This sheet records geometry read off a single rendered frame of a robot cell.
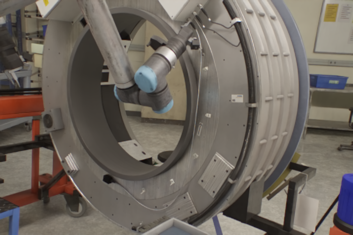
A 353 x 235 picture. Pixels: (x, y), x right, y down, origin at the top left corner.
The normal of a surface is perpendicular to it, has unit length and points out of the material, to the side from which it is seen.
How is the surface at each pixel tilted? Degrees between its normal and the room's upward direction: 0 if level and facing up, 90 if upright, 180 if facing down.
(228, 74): 90
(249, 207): 90
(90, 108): 70
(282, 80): 83
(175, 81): 91
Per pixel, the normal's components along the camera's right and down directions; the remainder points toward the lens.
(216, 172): -0.58, 0.12
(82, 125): 0.73, -0.36
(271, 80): -0.11, 0.08
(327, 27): 0.06, 0.22
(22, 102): 0.80, 0.19
